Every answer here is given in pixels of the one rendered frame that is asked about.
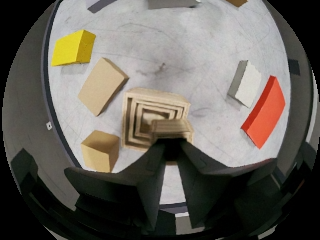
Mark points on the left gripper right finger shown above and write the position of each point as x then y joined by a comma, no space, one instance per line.
207,182

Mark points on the yellow rectangular block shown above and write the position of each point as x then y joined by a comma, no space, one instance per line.
74,48

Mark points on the red flat rectangular slab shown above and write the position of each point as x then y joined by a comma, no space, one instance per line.
266,113

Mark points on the tan rectangular box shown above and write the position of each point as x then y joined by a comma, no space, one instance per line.
102,85

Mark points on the tan cardboard cube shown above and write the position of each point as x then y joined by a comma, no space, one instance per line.
100,151
237,3

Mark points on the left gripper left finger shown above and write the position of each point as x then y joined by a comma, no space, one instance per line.
138,186

